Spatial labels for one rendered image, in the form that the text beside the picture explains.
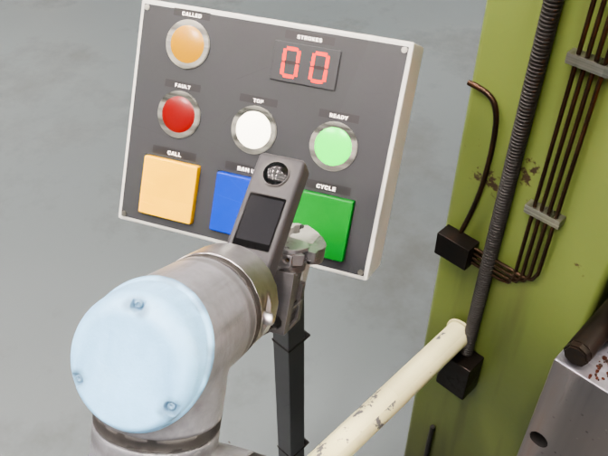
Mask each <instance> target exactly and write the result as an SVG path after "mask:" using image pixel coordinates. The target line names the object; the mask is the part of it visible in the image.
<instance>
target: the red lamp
mask: <svg viewBox="0 0 608 456"><path fill-rule="evenodd" d="M162 118H163V120H164V123H165V125H166V126H167V127H168V128H169V129H170V130H172V131H174V132H176V133H182V132H185V131H187V130H188V129H190V128H191V127H192V125H193V123H194V120H195V110H194V108H193V106H192V104H191V103H190V101H189V100H187V99H185V98H183V97H179V96H176V97H173V98H170V99H169V100H167V101H166V103H165V105H164V107H163V110H162Z"/></svg>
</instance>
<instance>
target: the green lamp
mask: <svg viewBox="0 0 608 456"><path fill-rule="evenodd" d="M351 148H352V145H351V140H350V138H349V136H348V134H347V133H346V132H345V131H344V130H342V129H340V128H326V129H324V130H322V131H321V132H320V133H319V134H318V136H317V138H316V141H315V152H316V154H317V156H318V158H319V159H320V160H321V161H322V162H323V163H325V164H327V165H330V166H338V165H340V164H342V163H344V162H345V161H346V160H347V159H348V157H349V156H350V153H351Z"/></svg>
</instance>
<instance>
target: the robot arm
mask: <svg viewBox="0 0 608 456"><path fill-rule="evenodd" d="M308 177H309V171H308V168H307V166H306V163H305V162H304V161H303V160H298V159H294V158H289V157H282V156H277V155H273V154H268V153H262V154H260V155H259V158H258V161H257V163H256V166H255V168H254V171H253V173H252V178H251V181H250V183H249V185H248V188H247V190H246V193H245V196H244V198H243V200H242V205H241V208H240V210H239V213H238V215H237V218H236V220H235V223H234V226H233V229H232V231H231V235H230V236H229V239H228V242H217V243H214V244H211V245H208V246H205V247H203V248H201V249H199V250H197V251H195V252H191V253H189V254H187V255H186V256H184V257H182V258H180V259H179V260H177V261H175V262H173V263H171V264H169V265H167V266H166V267H164V268H161V269H159V270H157V271H154V272H152V273H150V274H148V275H147V276H142V277H138V278H135V279H132V280H128V281H126V282H124V283H122V284H121V285H119V286H118V287H117V288H115V289H114V290H112V291H111V292H110V293H109V294H107V295H106V296H105V297H104V298H103V299H101V300H99V301H98V302H97V303H95V304H94V305H93V306H92V307H91V308H90V309H89V310H88V311H87V313H86V314H85V315H84V317H83V318H82V320H81V322H80V324H79V326H78V327H77V329H76V331H75V334H74V337H73V340H72V344H71V373H72V377H73V380H74V383H75V384H76V389H77V391H78V393H79V395H80V397H81V399H82V401H83V402H84V403H85V404H86V406H87V407H88V408H89V409H90V411H91V412H92V424H91V434H90V453H89V456H266V455H262V454H259V453H257V452H255V451H249V450H246V449H244V448H240V447H237V446H233V445H230V444H226V443H222V442H219V435H220V429H221V421H222V415H223V405H224V397H225V391H226V384H227V377H228V372H229V370H230V367H231V366H232V365H233V364H235V363H236V362H237V361H238V360H239V359H240V358H241V357H242V356H243V355H244V354H245V353H246V352H247V351H248V350H249V349H250V348H251V347H252V345H253V344H254V343H255V342H256V341H257V340H259V339H260V338H261V337H262V336H263V335H266V334H268V333H270V332H271V333H275V334H278V335H282V336H284V335H285V334H286V333H287V332H288V331H289V330H290V329H291V328H292V327H293V326H294V325H295V324H296V323H297V322H298V321H299V320H300V315H301V310H302V304H303V300H304V299H303V296H304V290H305V285H306V280H307V277H308V274H309V266H310V265H314V264H320V263H321V262H323V260H324V256H325V250H326V246H327V244H326V242H325V240H324V238H323V236H320V235H319V233H318V232H317V231H315V230H314V229H313V228H311V227H310V226H308V225H303V224H301V223H293V220H294V217H295V214H296V212H297V209H298V206H299V201H300V198H301V196H302V193H303V191H304V188H305V185H306V183H307V180H308Z"/></svg>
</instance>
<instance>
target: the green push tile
mask: <svg viewBox="0 0 608 456"><path fill-rule="evenodd" d="M355 204H356V201H355V200H350V199H346V198H342V197H338V196H334V195H327V194H322V193H319V192H314V191H310V190H306V189H304V191H303V193H302V196H301V198H300V201H299V206H298V209H297V212H296V214H295V217H294V220H293V223H301V224H303V225H308V226H310V227H311V228H313V229H314V230H315V231H317V232H318V233H319V235H320V236H323V238H324V240H325V242H326V244H327V246H326V250H325V256H324V258H326V259H330V260H333V261H340V262H342V261H343V260H344V259H345V257H346V251H347V243H348V238H349V234H350V228H351V223H352V219H353V214H354V209H355Z"/></svg>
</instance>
